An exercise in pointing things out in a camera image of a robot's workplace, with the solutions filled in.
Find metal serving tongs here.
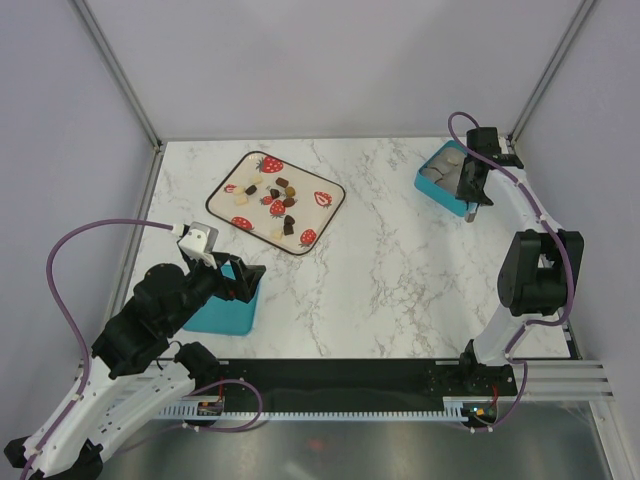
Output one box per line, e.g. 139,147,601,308
464,202,479,223

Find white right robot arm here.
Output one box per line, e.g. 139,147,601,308
455,126,584,395

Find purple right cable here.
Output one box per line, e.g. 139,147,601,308
447,110,576,434

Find purple cable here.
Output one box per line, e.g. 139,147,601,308
447,110,576,434
18,218,184,480

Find aluminium frame rail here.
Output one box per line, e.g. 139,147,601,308
74,357,616,424

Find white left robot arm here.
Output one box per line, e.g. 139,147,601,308
4,253,266,479

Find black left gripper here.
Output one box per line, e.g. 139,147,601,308
166,250,266,333

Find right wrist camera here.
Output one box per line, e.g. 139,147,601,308
493,144,524,170

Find teal chocolate box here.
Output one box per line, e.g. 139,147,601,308
414,140,468,217

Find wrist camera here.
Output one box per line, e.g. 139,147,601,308
493,144,524,170
177,222,219,268

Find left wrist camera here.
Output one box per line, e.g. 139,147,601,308
177,222,219,268

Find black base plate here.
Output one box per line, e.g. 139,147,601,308
202,359,517,414

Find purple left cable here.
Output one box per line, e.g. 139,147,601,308
18,218,184,480

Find teal box lid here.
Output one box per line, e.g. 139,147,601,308
182,291,259,337

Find strawberry print tray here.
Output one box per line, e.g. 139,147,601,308
205,151,346,256

